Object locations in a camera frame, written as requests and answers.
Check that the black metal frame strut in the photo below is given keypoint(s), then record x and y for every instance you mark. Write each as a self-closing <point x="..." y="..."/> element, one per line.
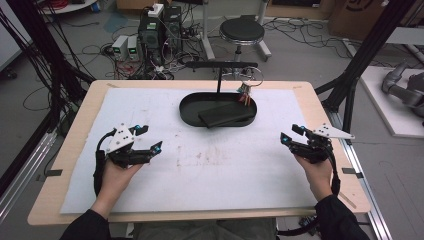
<point x="366" y="50"/>

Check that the black oval tray with stand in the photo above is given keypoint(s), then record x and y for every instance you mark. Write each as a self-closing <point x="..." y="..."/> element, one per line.
<point x="193" y="110"/>

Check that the round black stool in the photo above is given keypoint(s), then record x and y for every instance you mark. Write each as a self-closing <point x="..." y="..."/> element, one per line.
<point x="241" y="30"/>

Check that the black leather wallet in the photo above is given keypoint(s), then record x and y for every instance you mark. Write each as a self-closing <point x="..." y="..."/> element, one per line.
<point x="223" y="115"/>

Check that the white platform board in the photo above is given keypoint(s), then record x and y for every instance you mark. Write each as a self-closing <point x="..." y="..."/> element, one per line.
<point x="383" y="113"/>

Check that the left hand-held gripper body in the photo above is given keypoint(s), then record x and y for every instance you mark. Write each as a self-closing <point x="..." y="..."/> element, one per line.
<point x="121" y="140"/>

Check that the white power supply unit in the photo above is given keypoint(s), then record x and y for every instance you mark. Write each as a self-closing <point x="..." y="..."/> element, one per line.
<point x="132" y="46"/>
<point x="119" y="46"/>

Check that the person's right hand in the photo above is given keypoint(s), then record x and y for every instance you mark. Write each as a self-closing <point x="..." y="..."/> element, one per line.
<point x="318" y="176"/>

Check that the grey tape strip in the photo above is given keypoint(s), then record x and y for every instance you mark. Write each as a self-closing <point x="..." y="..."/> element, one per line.
<point x="53" y="172"/>
<point x="352" y="172"/>

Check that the aluminium rail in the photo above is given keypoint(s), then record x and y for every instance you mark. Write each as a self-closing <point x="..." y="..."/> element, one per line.
<point x="366" y="186"/>
<point x="23" y="173"/>

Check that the black computer tower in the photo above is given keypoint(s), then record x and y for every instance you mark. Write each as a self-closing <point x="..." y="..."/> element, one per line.
<point x="172" y="23"/>
<point x="150" y="36"/>

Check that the person's left hand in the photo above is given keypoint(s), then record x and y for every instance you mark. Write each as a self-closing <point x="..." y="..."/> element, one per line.
<point x="115" y="181"/>

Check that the large cardboard box black print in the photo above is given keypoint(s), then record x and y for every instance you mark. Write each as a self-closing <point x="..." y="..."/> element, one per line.
<point x="360" y="20"/>

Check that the white desk leg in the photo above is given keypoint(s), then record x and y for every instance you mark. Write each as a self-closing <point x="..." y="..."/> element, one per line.
<point x="263" y="46"/>
<point x="206" y="33"/>

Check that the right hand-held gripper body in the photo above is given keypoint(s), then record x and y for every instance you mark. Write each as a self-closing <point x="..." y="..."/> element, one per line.
<point x="315" y="148"/>

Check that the white table mat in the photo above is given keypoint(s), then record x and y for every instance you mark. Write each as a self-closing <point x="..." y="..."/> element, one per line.
<point x="200" y="183"/>

